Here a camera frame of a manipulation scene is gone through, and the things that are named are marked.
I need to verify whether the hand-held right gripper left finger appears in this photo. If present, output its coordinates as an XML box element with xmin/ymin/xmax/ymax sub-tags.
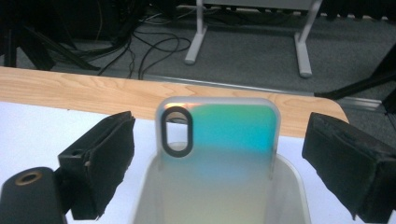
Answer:
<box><xmin>58</xmin><ymin>111</ymin><xmax>135</xmax><ymax>220</ymax></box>

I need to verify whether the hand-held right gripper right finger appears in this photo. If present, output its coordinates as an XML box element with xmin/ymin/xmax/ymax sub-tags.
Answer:
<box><xmin>302</xmin><ymin>112</ymin><xmax>396</xmax><ymax>224</ymax></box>

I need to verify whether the white storage box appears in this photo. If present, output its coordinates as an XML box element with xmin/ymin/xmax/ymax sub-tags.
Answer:
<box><xmin>130</xmin><ymin>152</ymin><xmax>312</xmax><ymax>224</ymax></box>

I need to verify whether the iridescent phone case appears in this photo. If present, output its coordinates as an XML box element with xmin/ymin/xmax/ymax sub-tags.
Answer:
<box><xmin>154</xmin><ymin>96</ymin><xmax>282</xmax><ymax>224</ymax></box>

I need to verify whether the white table mat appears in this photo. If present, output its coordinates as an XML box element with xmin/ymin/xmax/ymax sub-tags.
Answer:
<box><xmin>0</xmin><ymin>101</ymin><xmax>396</xmax><ymax>224</ymax></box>

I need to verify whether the black tripod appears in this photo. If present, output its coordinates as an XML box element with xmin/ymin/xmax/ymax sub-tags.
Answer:
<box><xmin>314</xmin><ymin>43</ymin><xmax>396</xmax><ymax>115</ymax></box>
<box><xmin>0</xmin><ymin>24</ymin><xmax>102</xmax><ymax>72</ymax></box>

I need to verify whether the white metal stand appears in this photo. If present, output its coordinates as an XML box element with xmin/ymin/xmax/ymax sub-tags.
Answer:
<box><xmin>184</xmin><ymin>0</ymin><xmax>325</xmax><ymax>78</ymax></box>

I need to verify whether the black floor cable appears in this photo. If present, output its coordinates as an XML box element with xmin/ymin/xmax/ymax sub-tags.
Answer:
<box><xmin>97</xmin><ymin>29</ymin><xmax>136</xmax><ymax>77</ymax></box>
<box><xmin>136</xmin><ymin>31</ymin><xmax>192</xmax><ymax>80</ymax></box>

